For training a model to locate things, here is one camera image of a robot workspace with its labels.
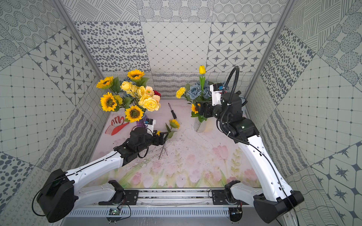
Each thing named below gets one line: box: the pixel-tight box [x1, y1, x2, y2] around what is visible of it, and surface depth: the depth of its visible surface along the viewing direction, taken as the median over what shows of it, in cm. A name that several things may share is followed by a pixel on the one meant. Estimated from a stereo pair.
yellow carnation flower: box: [175, 86, 187, 99], surface depth 81 cm
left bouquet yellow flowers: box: [96, 69, 162, 123], surface depth 71 cm
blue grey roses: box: [188, 80, 212, 100], surface depth 79 cm
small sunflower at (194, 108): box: [190, 103, 199, 115], surface depth 83 cm
